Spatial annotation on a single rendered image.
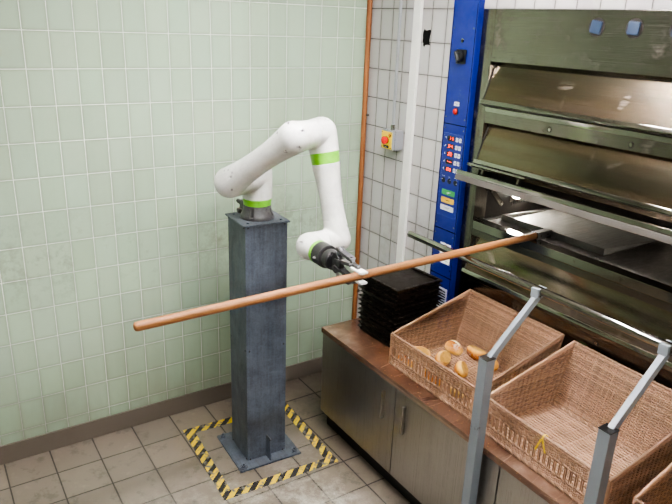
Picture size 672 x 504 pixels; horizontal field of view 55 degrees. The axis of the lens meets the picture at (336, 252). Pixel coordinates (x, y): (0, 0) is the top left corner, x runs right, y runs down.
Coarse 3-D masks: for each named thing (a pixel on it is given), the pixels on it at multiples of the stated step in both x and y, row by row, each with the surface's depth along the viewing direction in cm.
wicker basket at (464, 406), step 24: (432, 312) 297; (456, 312) 306; (480, 312) 301; (504, 312) 290; (408, 336) 293; (456, 336) 311; (480, 336) 299; (528, 336) 278; (552, 336) 269; (432, 360) 265; (456, 360) 295; (504, 360) 288; (528, 360) 256; (432, 384) 268; (456, 384) 255; (456, 408) 258
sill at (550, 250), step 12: (480, 228) 298; (492, 228) 291; (504, 228) 290; (540, 240) 275; (540, 252) 270; (552, 252) 265; (564, 252) 261; (576, 264) 256; (588, 264) 251; (600, 264) 249; (600, 276) 248; (612, 276) 243; (624, 276) 239; (636, 276) 238; (636, 288) 236; (648, 288) 232; (660, 288) 228
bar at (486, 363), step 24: (432, 240) 272; (480, 264) 248; (528, 288) 230; (528, 312) 227; (600, 312) 208; (504, 336) 225; (648, 336) 194; (480, 360) 223; (480, 384) 225; (648, 384) 189; (480, 408) 227; (624, 408) 187; (480, 432) 231; (600, 432) 186; (480, 456) 235; (600, 456) 187; (600, 480) 188
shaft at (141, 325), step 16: (512, 240) 267; (528, 240) 273; (432, 256) 245; (448, 256) 248; (368, 272) 229; (384, 272) 233; (288, 288) 213; (304, 288) 215; (320, 288) 219; (224, 304) 201; (240, 304) 203; (144, 320) 188; (160, 320) 190; (176, 320) 193
